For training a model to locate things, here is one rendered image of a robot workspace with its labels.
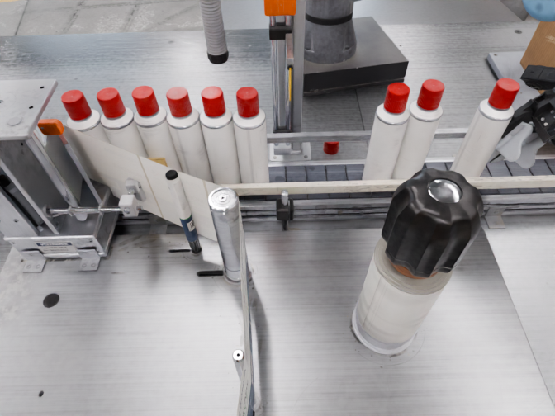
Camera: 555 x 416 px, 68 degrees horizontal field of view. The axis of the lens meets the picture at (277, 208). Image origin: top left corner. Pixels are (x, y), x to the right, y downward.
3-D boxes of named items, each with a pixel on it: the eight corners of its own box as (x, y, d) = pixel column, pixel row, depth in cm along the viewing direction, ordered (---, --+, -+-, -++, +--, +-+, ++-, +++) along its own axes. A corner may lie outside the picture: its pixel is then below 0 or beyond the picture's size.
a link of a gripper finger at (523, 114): (495, 134, 68) (544, 96, 62) (492, 129, 69) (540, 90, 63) (514, 144, 69) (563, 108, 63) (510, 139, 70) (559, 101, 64)
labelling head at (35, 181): (22, 259, 67) (-93, 144, 47) (48, 198, 75) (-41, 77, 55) (106, 257, 67) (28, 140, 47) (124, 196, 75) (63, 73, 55)
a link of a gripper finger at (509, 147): (486, 175, 69) (535, 139, 62) (474, 150, 72) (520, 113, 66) (498, 181, 70) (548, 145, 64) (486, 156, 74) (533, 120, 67)
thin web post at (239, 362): (244, 411, 53) (226, 366, 38) (244, 394, 54) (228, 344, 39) (259, 410, 53) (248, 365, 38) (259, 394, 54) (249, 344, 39)
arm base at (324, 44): (296, 64, 98) (296, 23, 91) (295, 35, 108) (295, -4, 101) (359, 63, 98) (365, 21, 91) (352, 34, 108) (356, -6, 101)
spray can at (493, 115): (452, 188, 75) (497, 95, 59) (444, 167, 78) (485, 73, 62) (481, 187, 75) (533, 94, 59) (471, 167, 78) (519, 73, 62)
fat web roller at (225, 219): (222, 286, 64) (202, 213, 49) (224, 260, 66) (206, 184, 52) (251, 285, 64) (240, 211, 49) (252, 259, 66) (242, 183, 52)
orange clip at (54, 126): (42, 135, 57) (35, 124, 56) (47, 126, 59) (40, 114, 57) (64, 135, 57) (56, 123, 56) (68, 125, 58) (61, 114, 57)
